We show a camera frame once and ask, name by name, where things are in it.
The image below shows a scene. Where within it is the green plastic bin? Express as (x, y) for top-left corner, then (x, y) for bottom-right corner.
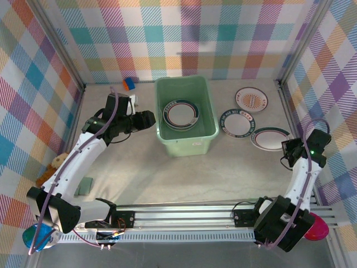
(155, 75), (220, 157)

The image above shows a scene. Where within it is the slotted cable tray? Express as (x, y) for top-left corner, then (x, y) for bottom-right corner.
(55, 231), (259, 244)

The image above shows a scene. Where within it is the orange sunburst plate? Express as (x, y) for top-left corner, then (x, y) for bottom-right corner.
(234, 87), (269, 114)

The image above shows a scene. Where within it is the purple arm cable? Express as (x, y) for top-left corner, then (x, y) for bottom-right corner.
(262, 118), (332, 250)
(27, 85), (120, 256)

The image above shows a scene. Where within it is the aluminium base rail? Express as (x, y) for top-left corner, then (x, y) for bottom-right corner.
(36, 197), (340, 232)

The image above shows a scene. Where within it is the small circuit board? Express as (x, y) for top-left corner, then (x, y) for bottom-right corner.
(96, 229), (123, 248)

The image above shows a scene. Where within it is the aluminium side rail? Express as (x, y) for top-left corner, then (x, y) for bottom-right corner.
(276, 80), (319, 202)

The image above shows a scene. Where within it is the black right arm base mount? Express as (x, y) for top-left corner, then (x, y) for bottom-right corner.
(233, 208), (262, 227)

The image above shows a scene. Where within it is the grey-green rectangular pad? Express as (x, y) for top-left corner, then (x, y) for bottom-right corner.
(75, 176), (95, 197)

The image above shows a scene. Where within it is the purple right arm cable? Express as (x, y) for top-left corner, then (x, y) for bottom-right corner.
(262, 118), (332, 250)

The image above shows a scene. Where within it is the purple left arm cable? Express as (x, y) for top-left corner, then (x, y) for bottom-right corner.
(27, 85), (120, 256)

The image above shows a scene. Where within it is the colourful puzzle cube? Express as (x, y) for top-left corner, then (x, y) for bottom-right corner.
(122, 77), (136, 92)

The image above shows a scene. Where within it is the brown teddy bear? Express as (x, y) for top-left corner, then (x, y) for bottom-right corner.
(36, 152), (69, 186)

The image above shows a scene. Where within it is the aluminium frame post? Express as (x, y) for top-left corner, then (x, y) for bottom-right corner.
(29, 0), (86, 90)
(276, 0), (333, 84)

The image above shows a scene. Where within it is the teal red rim plate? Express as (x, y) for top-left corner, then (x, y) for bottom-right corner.
(250, 127), (291, 152)
(163, 99), (200, 129)

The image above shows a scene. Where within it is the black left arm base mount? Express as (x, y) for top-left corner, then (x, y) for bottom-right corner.
(84, 209), (137, 230)

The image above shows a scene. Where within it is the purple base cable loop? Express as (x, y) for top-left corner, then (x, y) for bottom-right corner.
(73, 228), (118, 248)

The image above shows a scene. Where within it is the pink dome button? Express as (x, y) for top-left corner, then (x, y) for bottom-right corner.
(303, 212), (330, 241)

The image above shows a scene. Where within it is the blue dome button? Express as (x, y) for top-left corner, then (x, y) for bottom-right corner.
(22, 224), (59, 253)

